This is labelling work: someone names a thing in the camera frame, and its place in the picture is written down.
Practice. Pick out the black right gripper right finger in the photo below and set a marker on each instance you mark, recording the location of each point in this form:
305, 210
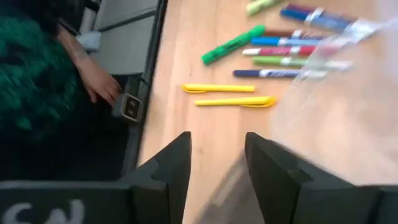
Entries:
280, 186

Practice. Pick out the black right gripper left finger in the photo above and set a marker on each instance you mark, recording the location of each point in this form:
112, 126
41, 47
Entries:
174, 174

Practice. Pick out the green thin marker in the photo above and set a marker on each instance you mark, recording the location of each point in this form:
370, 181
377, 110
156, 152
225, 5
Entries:
270, 61

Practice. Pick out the blue thin marker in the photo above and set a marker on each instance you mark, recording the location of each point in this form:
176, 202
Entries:
267, 41

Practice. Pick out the brown thin marker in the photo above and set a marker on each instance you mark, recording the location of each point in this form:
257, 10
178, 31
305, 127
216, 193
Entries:
280, 33

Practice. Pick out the light green highlighter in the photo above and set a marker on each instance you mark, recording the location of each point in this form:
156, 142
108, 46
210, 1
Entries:
259, 7

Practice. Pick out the clear plastic bin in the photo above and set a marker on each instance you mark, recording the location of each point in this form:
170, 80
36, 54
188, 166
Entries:
342, 124

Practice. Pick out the person's hand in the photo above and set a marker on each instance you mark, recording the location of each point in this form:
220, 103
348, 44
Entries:
99, 81

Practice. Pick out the person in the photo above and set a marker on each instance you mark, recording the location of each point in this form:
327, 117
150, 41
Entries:
31, 77

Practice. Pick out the grey table-level camera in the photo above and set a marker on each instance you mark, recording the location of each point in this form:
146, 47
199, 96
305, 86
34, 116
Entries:
129, 107

